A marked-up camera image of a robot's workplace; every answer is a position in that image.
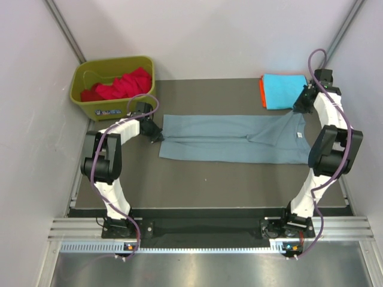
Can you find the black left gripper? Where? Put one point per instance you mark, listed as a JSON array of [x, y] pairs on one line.
[[157, 136]]

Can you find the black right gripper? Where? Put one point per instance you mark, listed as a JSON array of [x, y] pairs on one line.
[[298, 107]]

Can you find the grey-blue t-shirt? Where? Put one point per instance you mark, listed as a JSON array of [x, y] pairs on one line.
[[256, 139]]

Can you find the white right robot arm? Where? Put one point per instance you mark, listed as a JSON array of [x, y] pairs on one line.
[[332, 154]]

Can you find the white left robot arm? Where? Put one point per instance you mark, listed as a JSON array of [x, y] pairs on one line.
[[102, 164]]

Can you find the folded cyan t-shirt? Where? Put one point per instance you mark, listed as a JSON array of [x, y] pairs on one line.
[[282, 91]]

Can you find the red t-shirt in bin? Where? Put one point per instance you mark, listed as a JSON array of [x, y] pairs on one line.
[[127, 86]]

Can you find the folded orange t-shirt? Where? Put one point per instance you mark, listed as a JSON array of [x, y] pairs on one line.
[[262, 92]]

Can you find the olive green plastic bin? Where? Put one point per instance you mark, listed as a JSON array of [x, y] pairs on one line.
[[104, 71]]

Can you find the aluminium right corner post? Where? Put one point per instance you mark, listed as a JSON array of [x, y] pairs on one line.
[[345, 26]]

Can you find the aluminium corner post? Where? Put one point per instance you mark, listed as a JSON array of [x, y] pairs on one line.
[[345, 26], [64, 28]]

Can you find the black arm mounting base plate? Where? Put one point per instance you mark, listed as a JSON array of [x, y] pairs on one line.
[[256, 226]]

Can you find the aluminium front frame rail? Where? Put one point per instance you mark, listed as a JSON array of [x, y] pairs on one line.
[[336, 228]]

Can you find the aluminium left corner post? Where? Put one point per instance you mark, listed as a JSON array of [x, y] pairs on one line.
[[64, 28]]

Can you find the slotted grey cable duct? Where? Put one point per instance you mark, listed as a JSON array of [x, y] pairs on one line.
[[127, 248]]

